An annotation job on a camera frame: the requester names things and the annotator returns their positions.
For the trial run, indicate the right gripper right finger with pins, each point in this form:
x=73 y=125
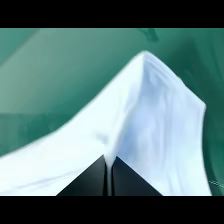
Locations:
x=128 y=182

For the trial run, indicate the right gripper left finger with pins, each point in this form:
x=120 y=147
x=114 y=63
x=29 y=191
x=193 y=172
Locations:
x=91 y=181

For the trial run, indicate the white shirt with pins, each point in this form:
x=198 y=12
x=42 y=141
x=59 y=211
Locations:
x=146 y=123

